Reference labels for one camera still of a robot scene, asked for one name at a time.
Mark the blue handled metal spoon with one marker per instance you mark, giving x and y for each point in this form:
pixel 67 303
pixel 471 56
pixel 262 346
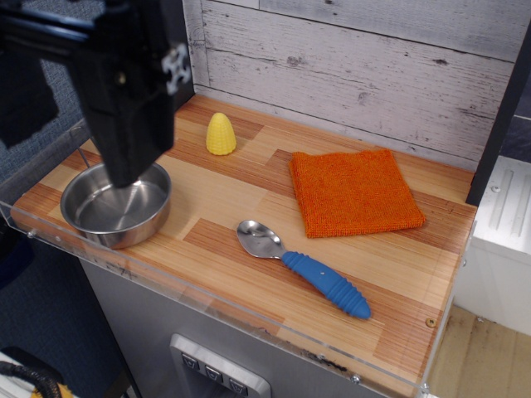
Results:
pixel 262 242

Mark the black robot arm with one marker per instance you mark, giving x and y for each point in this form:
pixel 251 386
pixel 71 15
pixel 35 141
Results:
pixel 128 67

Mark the orange cloth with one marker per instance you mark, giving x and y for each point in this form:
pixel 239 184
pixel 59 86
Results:
pixel 344 194

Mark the yellow toy corn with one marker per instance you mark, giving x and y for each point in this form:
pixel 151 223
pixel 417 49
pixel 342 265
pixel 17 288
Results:
pixel 221 139

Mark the stainless steel bowl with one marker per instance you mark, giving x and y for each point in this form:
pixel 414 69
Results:
pixel 117 217

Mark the grey toy fridge cabinet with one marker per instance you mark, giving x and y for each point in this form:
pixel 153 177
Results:
pixel 302 349

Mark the silver dispenser button panel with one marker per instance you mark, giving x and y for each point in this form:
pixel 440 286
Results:
pixel 204 373

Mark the white ribbed box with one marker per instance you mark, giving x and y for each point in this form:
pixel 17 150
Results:
pixel 494 280

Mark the yellow black object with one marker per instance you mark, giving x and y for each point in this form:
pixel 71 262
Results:
pixel 18 380

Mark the clear acrylic guard rail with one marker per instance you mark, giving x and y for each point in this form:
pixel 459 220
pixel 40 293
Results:
pixel 406 276

